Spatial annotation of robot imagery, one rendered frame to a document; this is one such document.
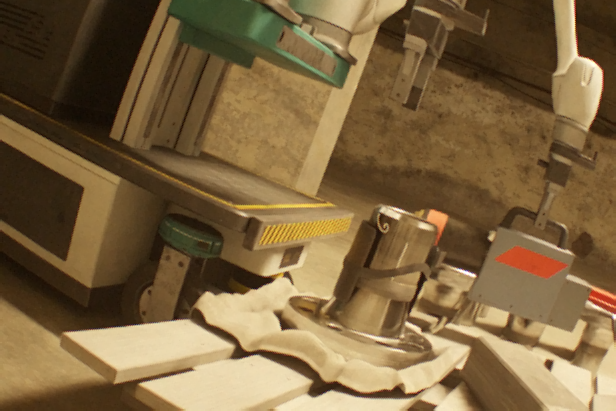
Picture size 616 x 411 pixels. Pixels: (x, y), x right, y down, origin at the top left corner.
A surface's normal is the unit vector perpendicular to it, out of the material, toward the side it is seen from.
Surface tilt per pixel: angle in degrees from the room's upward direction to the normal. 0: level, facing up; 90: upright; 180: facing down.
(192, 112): 90
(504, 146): 90
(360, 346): 90
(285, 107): 90
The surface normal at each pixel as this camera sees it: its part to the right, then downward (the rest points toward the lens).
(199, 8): -0.24, -0.05
